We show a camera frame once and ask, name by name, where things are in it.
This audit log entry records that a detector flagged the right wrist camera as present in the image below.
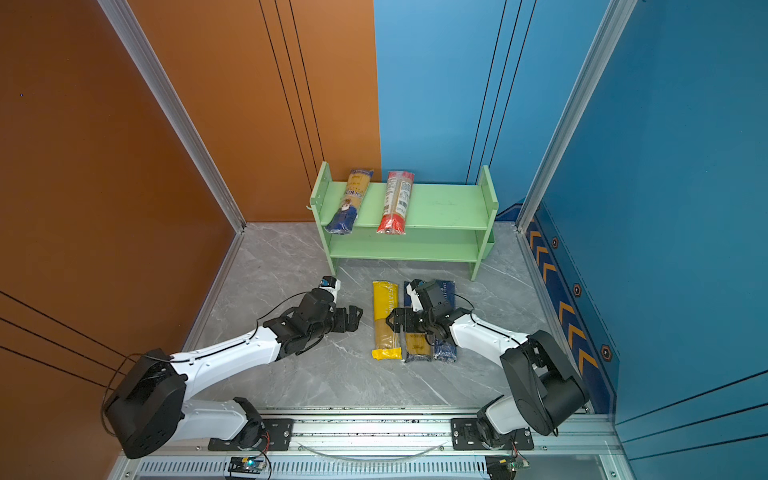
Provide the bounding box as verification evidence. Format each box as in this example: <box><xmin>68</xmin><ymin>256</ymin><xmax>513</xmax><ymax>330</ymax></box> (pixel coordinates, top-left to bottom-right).
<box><xmin>406</xmin><ymin>282</ymin><xmax>423</xmax><ymax>312</ymax></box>

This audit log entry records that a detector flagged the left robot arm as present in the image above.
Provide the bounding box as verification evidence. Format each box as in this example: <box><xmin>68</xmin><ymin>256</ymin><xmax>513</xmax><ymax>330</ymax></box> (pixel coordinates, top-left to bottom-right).
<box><xmin>102</xmin><ymin>277</ymin><xmax>363</xmax><ymax>459</ymax></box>

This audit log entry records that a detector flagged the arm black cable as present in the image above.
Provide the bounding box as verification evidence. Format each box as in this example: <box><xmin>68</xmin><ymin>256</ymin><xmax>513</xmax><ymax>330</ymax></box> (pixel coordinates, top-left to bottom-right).
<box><xmin>99</xmin><ymin>290</ymin><xmax>313</xmax><ymax>436</ymax></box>
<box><xmin>449</xmin><ymin>293</ymin><xmax>529</xmax><ymax>349</ymax></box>

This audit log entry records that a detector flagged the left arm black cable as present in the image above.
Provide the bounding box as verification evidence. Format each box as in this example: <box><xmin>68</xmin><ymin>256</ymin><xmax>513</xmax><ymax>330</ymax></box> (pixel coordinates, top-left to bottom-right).
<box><xmin>99</xmin><ymin>290</ymin><xmax>313</xmax><ymax>436</ymax></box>

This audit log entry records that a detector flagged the green wooden two-tier shelf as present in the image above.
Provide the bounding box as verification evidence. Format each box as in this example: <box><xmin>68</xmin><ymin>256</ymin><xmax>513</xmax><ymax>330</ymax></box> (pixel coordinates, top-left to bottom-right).
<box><xmin>309</xmin><ymin>162</ymin><xmax>499</xmax><ymax>281</ymax></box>

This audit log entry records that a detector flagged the red white spaghetti bag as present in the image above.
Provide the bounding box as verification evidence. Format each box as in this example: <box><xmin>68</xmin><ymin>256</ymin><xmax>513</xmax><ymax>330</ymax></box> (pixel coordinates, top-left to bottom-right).
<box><xmin>377</xmin><ymin>171</ymin><xmax>415</xmax><ymax>235</ymax></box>

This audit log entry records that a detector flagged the left green circuit board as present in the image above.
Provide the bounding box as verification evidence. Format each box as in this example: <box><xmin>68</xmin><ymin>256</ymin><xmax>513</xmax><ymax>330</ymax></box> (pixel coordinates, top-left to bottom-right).
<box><xmin>227</xmin><ymin>456</ymin><xmax>272</xmax><ymax>479</ymax></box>

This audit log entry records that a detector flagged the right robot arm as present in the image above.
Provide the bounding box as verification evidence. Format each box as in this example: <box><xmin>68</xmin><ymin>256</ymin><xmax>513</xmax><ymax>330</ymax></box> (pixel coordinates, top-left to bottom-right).
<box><xmin>386</xmin><ymin>279</ymin><xmax>591</xmax><ymax>449</ymax></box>

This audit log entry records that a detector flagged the blue yellow spaghetti bag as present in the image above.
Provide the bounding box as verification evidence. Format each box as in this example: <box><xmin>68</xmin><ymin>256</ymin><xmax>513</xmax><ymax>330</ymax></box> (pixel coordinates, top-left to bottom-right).
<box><xmin>325</xmin><ymin>169</ymin><xmax>374</xmax><ymax>235</ymax></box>

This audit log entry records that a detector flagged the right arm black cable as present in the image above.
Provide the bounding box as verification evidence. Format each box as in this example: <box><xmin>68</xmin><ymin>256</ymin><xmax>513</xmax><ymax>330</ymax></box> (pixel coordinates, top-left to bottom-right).
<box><xmin>449</xmin><ymin>293</ymin><xmax>529</xmax><ymax>349</ymax></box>

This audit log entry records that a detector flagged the green circuit board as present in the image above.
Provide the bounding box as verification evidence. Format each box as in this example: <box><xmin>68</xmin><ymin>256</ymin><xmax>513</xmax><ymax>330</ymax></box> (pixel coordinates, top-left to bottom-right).
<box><xmin>227</xmin><ymin>456</ymin><xmax>272</xmax><ymax>479</ymax></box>
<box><xmin>485</xmin><ymin>456</ymin><xmax>530</xmax><ymax>480</ymax></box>

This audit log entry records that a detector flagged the blue Barilla spaghetti box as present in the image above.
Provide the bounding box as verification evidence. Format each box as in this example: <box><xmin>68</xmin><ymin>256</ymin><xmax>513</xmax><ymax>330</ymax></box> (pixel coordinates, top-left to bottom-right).
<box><xmin>433</xmin><ymin>280</ymin><xmax>458</xmax><ymax>363</ymax></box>

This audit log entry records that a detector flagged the right green circuit board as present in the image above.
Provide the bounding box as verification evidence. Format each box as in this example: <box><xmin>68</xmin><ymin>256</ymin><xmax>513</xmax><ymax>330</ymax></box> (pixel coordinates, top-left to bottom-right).
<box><xmin>485</xmin><ymin>456</ymin><xmax>530</xmax><ymax>480</ymax></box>

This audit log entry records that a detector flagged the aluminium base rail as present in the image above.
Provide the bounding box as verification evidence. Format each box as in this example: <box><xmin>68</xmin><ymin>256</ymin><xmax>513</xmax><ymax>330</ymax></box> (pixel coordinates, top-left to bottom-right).
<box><xmin>110</xmin><ymin>408</ymin><xmax>634</xmax><ymax>479</ymax></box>

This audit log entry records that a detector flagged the dark blue portrait spaghetti bag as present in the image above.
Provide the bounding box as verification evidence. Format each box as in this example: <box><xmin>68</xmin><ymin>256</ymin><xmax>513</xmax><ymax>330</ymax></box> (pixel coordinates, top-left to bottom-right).
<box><xmin>402</xmin><ymin>281</ymin><xmax>432</xmax><ymax>363</ymax></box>

